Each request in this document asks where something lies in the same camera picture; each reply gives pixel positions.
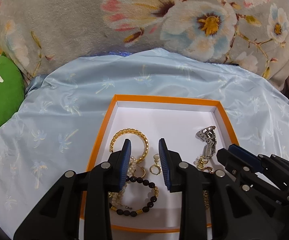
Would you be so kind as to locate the orange shallow box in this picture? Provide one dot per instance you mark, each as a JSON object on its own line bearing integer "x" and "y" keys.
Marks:
{"x": 164, "y": 99}

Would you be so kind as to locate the green cushion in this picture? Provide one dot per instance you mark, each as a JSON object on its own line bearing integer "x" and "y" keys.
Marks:
{"x": 2, "y": 100}

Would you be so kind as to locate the silver link watch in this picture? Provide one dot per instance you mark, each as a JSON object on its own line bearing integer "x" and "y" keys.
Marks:
{"x": 208, "y": 140}

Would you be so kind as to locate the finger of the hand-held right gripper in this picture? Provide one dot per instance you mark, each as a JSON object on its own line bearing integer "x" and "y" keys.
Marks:
{"x": 244, "y": 155}
{"x": 227, "y": 160}

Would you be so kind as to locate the gold wrist watch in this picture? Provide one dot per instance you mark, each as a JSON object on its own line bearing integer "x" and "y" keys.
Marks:
{"x": 206, "y": 201}

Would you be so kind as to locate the light blue palm-print sheet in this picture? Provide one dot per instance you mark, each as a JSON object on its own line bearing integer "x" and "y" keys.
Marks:
{"x": 59, "y": 105}

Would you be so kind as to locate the silver and gold hoop earring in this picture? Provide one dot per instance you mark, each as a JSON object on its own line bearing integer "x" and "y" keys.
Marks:
{"x": 208, "y": 169}

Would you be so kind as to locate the grey floral blanket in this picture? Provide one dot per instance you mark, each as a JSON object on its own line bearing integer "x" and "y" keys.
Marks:
{"x": 59, "y": 17}

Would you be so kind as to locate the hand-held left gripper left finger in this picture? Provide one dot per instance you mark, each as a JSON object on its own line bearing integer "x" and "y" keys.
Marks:
{"x": 124, "y": 165}

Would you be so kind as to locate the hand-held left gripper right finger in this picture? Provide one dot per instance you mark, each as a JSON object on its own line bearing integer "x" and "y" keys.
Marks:
{"x": 163, "y": 165}

